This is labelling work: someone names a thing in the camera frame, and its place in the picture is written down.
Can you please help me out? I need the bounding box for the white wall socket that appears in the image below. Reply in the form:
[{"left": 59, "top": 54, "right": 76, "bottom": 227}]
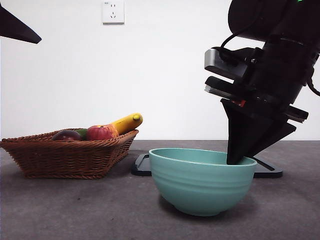
[{"left": 102, "top": 0, "right": 126, "bottom": 26}]

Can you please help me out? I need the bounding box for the black right camera cable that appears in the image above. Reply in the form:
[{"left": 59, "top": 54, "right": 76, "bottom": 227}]
[{"left": 219, "top": 33, "right": 251, "bottom": 62}]

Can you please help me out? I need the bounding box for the brown wicker basket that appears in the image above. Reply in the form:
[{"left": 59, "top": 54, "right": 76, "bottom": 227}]
[{"left": 0, "top": 128, "right": 140, "bottom": 180}]

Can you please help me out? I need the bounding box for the yellow banana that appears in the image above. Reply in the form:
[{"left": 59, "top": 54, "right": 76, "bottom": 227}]
[{"left": 109, "top": 112, "right": 144, "bottom": 136}]

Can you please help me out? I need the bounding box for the teal ribbed bowl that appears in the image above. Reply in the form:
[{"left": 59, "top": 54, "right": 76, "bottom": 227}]
[{"left": 148, "top": 147, "right": 258, "bottom": 217}]

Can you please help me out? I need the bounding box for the dark red plum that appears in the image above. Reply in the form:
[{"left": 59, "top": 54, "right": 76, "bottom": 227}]
[{"left": 51, "top": 129, "right": 83, "bottom": 142}]

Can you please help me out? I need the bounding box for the red apple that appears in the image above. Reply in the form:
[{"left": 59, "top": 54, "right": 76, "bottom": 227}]
[{"left": 86, "top": 124, "right": 120, "bottom": 141}]

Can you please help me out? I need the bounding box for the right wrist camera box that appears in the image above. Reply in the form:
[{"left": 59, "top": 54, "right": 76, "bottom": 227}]
[{"left": 204, "top": 46, "right": 253, "bottom": 81}]

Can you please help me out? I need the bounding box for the black rectangular tray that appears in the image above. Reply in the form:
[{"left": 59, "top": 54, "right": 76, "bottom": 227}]
[{"left": 131, "top": 153, "right": 284, "bottom": 179}]

